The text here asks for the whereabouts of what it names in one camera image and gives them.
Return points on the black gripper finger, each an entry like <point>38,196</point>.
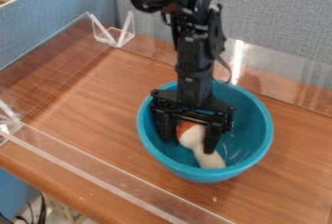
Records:
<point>167,125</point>
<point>215,131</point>

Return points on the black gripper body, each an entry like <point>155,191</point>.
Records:
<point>214,110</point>

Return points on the white brown toy mushroom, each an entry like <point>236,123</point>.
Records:
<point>191,135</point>

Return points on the blue plastic bowl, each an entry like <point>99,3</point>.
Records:
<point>243,146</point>

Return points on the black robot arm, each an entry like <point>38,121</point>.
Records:
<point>196,22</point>

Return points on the clear acrylic back barrier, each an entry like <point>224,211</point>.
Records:
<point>278,74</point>

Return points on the clear acrylic front barrier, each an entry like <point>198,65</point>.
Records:
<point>133,189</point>

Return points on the clear acrylic corner bracket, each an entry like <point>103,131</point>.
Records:
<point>113,36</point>

